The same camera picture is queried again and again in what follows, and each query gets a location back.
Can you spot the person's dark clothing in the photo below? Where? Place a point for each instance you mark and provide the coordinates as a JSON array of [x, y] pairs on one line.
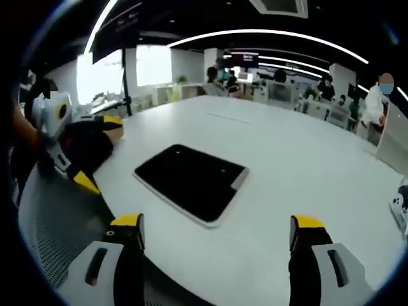
[[22, 172]]

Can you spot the ceiling light strip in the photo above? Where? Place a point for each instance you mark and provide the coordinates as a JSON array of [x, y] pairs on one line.
[[102, 22]]

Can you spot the white partition panel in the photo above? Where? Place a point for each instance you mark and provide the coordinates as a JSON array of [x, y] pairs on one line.
[[393, 137]]

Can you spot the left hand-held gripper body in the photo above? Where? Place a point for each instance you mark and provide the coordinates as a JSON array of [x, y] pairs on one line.
[[52, 121]]

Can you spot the black tablet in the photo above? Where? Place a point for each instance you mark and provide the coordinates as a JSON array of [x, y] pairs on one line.
[[191, 181]]

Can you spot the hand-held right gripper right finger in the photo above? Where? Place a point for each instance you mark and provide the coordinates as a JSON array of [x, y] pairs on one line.
[[322, 271]]

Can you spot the black screen on stand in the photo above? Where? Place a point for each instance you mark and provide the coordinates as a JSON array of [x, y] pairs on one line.
[[116, 32]]

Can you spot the long curved ceiling light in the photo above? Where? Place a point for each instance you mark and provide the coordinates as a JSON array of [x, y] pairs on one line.
[[271, 32]]

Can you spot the small computer monitor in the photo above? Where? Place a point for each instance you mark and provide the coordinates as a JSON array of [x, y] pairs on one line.
[[244, 76]]

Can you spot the ceiling air conditioner vent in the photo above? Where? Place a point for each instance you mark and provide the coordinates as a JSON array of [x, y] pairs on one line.
[[280, 8]]

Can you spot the white mesh chair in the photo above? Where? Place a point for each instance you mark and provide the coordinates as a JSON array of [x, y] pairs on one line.
[[57, 216]]

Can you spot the potted green plant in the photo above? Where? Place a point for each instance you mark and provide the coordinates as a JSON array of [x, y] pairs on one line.
[[310, 93], [180, 79]]

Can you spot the red display screen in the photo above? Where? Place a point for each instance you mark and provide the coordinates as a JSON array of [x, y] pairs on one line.
[[244, 60]]

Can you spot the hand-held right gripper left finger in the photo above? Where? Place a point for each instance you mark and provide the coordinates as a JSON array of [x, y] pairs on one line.
[[105, 274]]

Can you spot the white grey device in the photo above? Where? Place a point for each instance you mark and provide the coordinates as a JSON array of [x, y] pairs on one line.
[[398, 204]]

